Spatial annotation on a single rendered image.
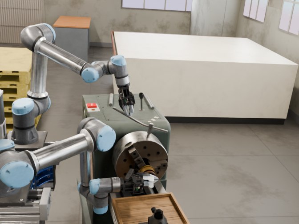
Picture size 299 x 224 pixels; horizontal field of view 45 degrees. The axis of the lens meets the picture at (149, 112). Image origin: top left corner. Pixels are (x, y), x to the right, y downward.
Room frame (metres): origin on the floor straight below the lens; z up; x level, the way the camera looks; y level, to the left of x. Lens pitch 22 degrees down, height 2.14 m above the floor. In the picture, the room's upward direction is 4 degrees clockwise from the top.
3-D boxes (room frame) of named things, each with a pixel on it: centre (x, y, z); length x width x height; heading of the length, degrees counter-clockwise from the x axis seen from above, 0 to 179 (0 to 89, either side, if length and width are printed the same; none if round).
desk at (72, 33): (8.78, 1.96, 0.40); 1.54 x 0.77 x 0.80; 9
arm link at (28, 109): (1.88, 0.70, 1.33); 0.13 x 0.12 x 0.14; 166
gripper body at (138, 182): (1.62, 0.06, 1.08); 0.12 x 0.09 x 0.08; 107
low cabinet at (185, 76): (6.05, -0.64, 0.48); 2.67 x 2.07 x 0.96; 99
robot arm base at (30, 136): (1.87, 0.70, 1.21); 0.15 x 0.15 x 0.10
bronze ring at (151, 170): (1.72, -0.01, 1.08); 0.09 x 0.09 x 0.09; 17
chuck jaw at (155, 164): (1.82, -0.08, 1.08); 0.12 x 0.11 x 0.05; 108
